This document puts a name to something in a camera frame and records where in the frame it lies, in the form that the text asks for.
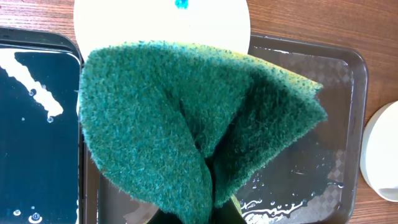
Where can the black water tray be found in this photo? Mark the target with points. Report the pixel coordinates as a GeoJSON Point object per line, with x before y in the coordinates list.
{"type": "Point", "coordinates": [40, 74]}

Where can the pale blue plate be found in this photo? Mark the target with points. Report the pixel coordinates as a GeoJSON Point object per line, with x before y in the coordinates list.
{"type": "Point", "coordinates": [378, 162]}

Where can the green yellow sponge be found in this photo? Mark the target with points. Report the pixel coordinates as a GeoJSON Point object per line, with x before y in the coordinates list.
{"type": "Point", "coordinates": [184, 126]}

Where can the white plate top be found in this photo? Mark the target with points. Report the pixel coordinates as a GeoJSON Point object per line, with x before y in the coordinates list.
{"type": "Point", "coordinates": [219, 23]}

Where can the brown serving tray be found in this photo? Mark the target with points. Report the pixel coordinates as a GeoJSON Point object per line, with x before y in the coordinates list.
{"type": "Point", "coordinates": [311, 181]}

